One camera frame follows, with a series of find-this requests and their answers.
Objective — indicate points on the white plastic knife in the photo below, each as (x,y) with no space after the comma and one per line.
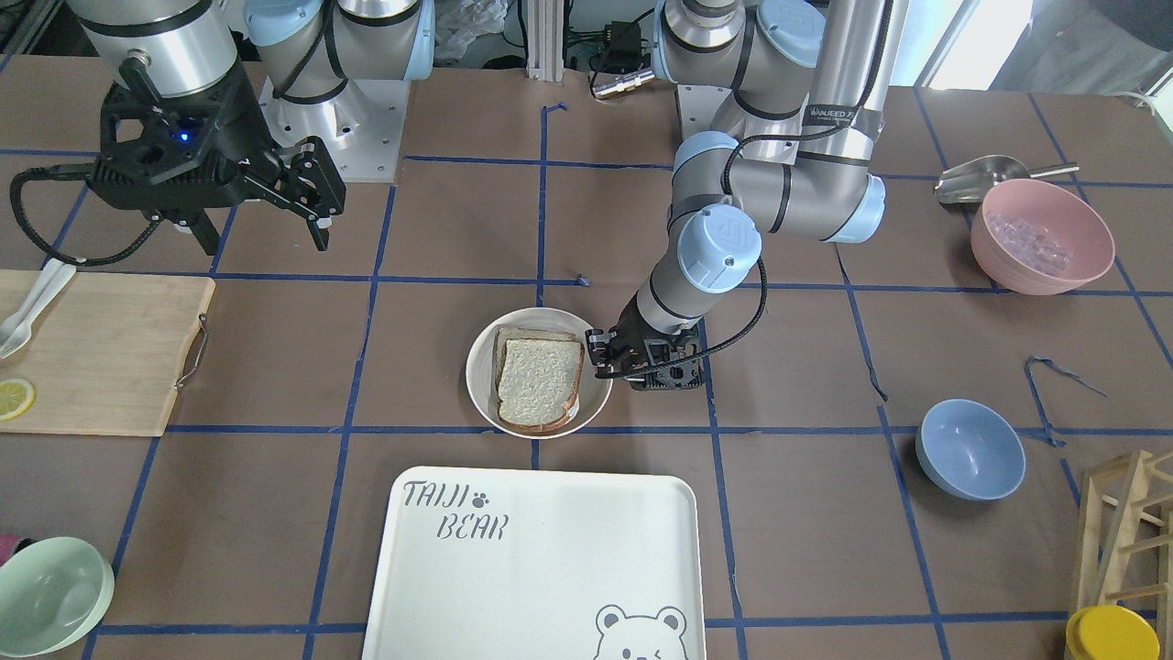
(16,330)

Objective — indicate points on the wooden mug rack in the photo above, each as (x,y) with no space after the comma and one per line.
(1120,518)

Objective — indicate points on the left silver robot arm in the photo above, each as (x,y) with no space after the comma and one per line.
(787,153)

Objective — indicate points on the green bowl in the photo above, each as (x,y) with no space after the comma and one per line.
(52,594)

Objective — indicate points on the blue bowl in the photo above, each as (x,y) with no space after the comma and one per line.
(970,451)

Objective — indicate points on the pink cloth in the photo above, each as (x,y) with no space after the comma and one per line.
(10,544)

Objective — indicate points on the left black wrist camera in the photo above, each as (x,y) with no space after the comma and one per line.
(678,371)

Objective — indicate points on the pink bowl with ice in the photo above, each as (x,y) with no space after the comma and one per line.
(1037,239)

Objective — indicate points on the bread slice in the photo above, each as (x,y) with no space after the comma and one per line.
(507,332)
(540,384)

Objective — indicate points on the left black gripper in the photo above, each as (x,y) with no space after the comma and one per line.
(631,334)

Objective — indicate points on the aluminium frame post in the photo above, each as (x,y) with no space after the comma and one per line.
(545,38)

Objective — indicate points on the wooden cutting board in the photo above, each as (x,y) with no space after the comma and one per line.
(105,356)

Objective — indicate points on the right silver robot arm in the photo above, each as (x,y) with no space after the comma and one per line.
(311,50)

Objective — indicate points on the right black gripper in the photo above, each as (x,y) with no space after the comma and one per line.
(240,126)

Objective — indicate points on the white rectangular tray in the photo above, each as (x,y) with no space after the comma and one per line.
(479,563)

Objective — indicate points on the white round plate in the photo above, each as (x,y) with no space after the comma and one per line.
(593,393)

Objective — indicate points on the metal scoop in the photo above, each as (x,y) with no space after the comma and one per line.
(969,182)

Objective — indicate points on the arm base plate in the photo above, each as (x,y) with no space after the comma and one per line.
(361,127)
(697,107)

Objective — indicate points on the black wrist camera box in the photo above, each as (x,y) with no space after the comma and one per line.
(157,163)

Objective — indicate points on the yellow mug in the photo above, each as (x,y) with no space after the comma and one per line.
(1110,632)

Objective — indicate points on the half lemon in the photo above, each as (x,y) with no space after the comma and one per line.
(17,397)

